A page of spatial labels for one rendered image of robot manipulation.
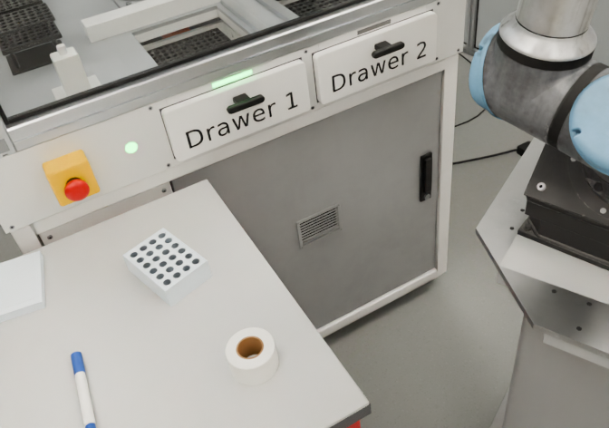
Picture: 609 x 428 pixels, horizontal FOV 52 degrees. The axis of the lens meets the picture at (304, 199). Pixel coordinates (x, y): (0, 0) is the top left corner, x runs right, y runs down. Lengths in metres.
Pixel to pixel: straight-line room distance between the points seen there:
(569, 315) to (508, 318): 0.97
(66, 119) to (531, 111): 0.73
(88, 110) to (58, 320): 0.35
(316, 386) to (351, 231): 0.76
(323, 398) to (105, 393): 0.31
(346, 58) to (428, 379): 0.93
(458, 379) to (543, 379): 0.56
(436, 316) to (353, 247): 0.41
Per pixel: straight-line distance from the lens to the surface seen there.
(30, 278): 1.15
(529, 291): 1.00
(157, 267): 1.03
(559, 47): 0.80
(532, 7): 0.79
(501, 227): 1.09
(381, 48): 1.28
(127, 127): 1.16
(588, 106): 0.79
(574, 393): 1.26
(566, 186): 1.01
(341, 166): 1.44
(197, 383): 0.92
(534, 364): 1.24
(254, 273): 1.03
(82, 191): 1.11
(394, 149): 1.51
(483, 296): 1.98
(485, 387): 1.80
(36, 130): 1.12
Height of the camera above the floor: 1.50
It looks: 40 degrees down
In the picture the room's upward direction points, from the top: 8 degrees counter-clockwise
